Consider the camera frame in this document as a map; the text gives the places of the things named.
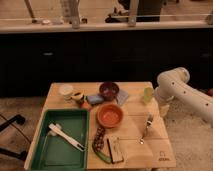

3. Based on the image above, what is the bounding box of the brown beaded trivet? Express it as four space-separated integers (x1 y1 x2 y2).
93 127 105 151

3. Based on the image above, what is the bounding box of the green plastic tray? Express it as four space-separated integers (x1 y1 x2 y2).
29 109 89 171

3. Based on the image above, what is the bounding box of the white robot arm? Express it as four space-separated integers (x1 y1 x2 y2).
154 67 213 126

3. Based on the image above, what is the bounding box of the orange red bowl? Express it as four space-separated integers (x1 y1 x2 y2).
96 104 123 128

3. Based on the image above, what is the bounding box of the white cup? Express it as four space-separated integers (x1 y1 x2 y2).
59 85 73 100

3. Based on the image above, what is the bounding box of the light green plastic cup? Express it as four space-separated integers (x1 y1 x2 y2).
144 87 154 103

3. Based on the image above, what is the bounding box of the silver metal fork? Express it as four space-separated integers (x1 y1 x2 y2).
140 115 154 144

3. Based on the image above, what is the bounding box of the grey folded cloth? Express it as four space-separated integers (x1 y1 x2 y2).
116 89 129 106

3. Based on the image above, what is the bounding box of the wooden block with black edge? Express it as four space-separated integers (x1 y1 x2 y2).
107 137 124 164

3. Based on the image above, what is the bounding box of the dark maroon bowl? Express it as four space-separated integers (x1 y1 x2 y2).
99 82 119 101

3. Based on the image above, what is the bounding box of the black chair base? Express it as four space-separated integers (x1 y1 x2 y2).
0 114 28 161

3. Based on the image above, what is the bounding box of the small orange object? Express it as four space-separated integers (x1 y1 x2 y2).
82 102 92 110

